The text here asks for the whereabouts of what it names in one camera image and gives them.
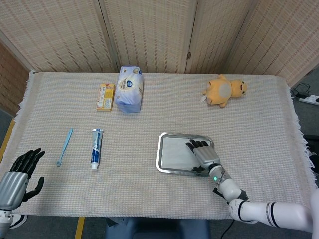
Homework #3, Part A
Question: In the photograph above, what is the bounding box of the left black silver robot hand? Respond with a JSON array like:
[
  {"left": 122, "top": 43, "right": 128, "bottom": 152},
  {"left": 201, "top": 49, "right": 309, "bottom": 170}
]
[{"left": 0, "top": 148, "right": 46, "bottom": 211}]

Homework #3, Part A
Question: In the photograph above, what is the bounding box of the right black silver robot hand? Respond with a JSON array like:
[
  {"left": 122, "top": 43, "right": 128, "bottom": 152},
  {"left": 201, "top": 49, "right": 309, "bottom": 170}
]
[{"left": 184, "top": 139, "right": 221, "bottom": 173}]

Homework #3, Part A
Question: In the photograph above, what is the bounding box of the white cloth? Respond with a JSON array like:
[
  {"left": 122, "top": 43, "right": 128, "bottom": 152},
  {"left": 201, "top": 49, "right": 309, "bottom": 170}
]
[{"left": 161, "top": 137, "right": 200, "bottom": 170}]

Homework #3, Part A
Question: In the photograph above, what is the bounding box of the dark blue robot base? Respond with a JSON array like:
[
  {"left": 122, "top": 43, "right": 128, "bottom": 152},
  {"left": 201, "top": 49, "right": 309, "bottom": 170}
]
[{"left": 104, "top": 218, "right": 211, "bottom": 239}]

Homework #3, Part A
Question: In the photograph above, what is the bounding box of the silver rectangular metal tray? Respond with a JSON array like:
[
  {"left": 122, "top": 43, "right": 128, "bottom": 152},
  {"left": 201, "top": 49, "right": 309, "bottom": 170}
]
[{"left": 155, "top": 132, "right": 215, "bottom": 178}]

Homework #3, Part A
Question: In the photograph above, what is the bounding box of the yellow floor tape strip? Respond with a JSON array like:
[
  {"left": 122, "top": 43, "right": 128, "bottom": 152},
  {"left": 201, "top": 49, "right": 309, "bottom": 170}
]
[
  {"left": 0, "top": 119, "right": 15, "bottom": 160},
  {"left": 74, "top": 217, "right": 85, "bottom": 239}
]

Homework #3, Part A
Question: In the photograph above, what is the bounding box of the yellow plush toy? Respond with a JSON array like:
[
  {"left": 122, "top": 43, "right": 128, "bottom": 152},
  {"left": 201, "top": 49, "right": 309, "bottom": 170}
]
[{"left": 199, "top": 74, "right": 248, "bottom": 108}]

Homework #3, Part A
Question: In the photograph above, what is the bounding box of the light blue toothbrush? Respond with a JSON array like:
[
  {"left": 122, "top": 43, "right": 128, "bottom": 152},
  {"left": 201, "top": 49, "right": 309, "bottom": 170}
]
[{"left": 56, "top": 128, "right": 74, "bottom": 167}]

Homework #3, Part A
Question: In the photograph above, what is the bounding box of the beige woven tablecloth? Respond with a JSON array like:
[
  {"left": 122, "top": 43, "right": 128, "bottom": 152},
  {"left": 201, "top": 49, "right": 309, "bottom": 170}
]
[{"left": 0, "top": 70, "right": 319, "bottom": 220}]

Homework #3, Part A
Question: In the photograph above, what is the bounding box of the blue white toothpaste tube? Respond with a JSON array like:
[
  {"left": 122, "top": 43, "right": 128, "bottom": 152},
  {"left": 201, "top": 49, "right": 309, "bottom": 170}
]
[{"left": 90, "top": 128, "right": 105, "bottom": 171}]

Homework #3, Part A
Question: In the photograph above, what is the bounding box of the blue white tissue pack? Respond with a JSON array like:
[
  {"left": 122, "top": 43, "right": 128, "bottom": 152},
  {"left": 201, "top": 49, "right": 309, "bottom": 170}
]
[{"left": 114, "top": 65, "right": 145, "bottom": 114}]

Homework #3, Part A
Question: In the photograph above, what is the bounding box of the yellow cardboard box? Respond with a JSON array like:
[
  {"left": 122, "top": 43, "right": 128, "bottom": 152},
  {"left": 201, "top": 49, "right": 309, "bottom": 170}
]
[{"left": 96, "top": 83, "right": 116, "bottom": 112}]

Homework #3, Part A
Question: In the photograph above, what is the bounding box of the white power strip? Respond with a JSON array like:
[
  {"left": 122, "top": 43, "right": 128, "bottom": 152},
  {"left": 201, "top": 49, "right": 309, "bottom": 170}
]
[{"left": 298, "top": 94, "right": 319, "bottom": 106}]

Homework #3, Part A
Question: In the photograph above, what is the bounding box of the beige woven folding screen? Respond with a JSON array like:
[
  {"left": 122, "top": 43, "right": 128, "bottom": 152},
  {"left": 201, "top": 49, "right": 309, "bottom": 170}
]
[{"left": 0, "top": 0, "right": 319, "bottom": 117}]

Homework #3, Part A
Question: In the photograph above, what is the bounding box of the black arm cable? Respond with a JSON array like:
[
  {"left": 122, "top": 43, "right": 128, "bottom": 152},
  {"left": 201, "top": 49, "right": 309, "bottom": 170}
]
[{"left": 220, "top": 219, "right": 235, "bottom": 239}]

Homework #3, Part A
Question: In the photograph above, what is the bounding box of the black power cable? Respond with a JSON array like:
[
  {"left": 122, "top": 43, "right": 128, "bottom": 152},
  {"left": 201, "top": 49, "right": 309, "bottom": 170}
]
[{"left": 290, "top": 82, "right": 311, "bottom": 99}]

